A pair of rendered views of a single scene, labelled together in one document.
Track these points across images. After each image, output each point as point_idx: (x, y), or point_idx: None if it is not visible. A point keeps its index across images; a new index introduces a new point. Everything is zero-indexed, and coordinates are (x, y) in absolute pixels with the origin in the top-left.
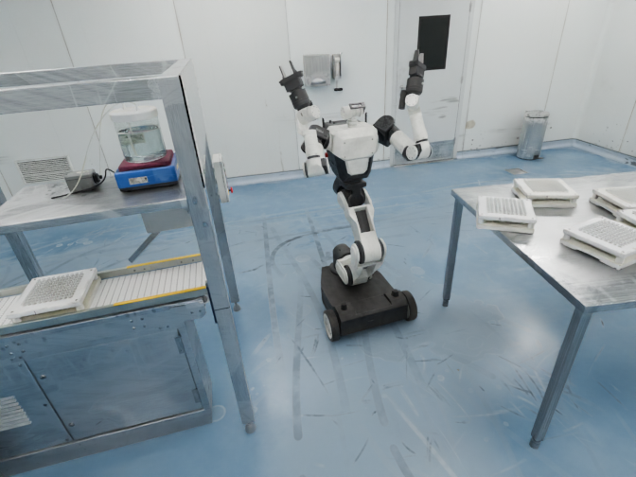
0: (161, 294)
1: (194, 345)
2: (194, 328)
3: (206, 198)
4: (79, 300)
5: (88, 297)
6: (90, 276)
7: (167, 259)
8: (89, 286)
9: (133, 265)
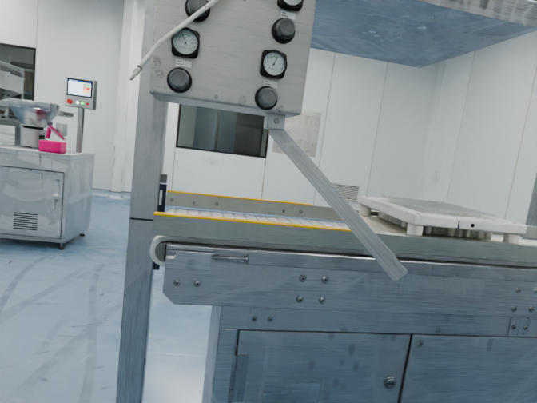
0: (241, 197)
1: (207, 365)
2: (209, 389)
3: (145, 9)
4: (361, 196)
5: (375, 221)
6: (395, 207)
7: (262, 221)
8: (380, 209)
9: (344, 229)
